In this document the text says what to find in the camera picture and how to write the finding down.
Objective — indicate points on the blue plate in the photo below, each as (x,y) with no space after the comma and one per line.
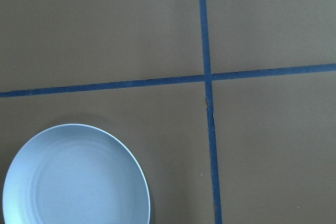
(75,173)

